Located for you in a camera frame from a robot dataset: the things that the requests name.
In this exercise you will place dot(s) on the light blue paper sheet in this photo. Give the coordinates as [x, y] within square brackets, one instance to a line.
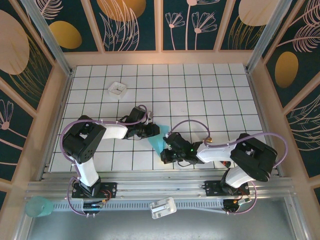
[157, 142]

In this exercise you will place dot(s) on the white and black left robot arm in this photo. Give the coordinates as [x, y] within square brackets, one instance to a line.
[115, 131]

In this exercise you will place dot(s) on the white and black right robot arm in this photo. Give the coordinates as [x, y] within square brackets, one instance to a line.
[215, 152]

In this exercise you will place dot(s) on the white square clock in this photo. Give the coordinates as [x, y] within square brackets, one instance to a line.
[117, 89]

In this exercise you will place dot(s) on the orange and black utility knife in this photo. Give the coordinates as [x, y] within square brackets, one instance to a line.
[208, 140]

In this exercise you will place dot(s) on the black control board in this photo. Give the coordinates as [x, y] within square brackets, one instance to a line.
[232, 206]
[92, 206]

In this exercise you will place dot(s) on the translucent green cup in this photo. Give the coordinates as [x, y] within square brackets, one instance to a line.
[37, 206]

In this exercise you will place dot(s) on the aluminium mounting rail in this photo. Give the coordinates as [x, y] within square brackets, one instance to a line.
[162, 187]

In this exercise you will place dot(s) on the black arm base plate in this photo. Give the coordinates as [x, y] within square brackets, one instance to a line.
[212, 188]
[110, 190]

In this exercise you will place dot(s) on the white plastic bracket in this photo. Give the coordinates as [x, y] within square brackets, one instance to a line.
[162, 207]

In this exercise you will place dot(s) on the aluminium side rail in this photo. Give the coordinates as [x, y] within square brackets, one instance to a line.
[257, 100]
[63, 100]

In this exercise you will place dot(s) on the aluminium frame post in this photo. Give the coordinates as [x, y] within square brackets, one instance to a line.
[265, 32]
[47, 37]

